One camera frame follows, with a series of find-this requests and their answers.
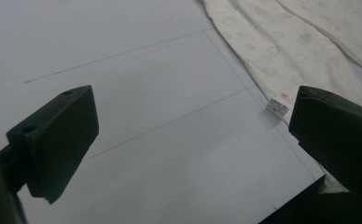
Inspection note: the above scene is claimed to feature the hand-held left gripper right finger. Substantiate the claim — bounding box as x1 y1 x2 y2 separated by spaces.
288 85 362 200

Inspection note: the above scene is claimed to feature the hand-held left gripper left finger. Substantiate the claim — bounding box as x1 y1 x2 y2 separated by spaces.
0 84 100 205

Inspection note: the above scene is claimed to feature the white baby romper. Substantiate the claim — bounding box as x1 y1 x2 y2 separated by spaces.
201 0 362 195

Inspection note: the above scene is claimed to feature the pale blue table mat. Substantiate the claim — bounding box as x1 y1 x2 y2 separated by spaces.
0 0 362 224

